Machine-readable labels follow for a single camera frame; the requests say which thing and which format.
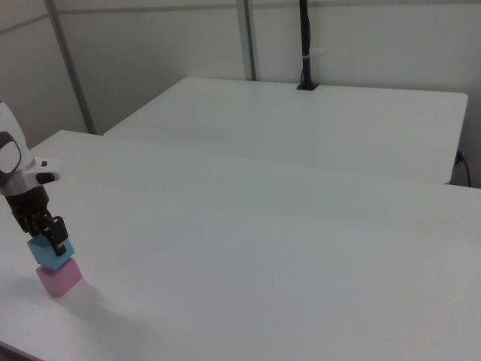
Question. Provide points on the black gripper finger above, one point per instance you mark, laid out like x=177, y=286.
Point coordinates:
x=31, y=225
x=58, y=235

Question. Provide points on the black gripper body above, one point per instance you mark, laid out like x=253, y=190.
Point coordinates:
x=28, y=205

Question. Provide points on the blue cube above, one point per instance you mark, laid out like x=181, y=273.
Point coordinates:
x=48, y=252

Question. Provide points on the pink cube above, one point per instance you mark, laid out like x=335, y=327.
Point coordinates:
x=60, y=279

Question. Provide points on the white side table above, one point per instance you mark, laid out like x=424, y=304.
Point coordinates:
x=300, y=128

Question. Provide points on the grey slanted partition post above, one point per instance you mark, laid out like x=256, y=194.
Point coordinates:
x=71, y=67

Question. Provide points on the black camera stand pole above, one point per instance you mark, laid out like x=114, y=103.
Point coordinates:
x=306, y=49

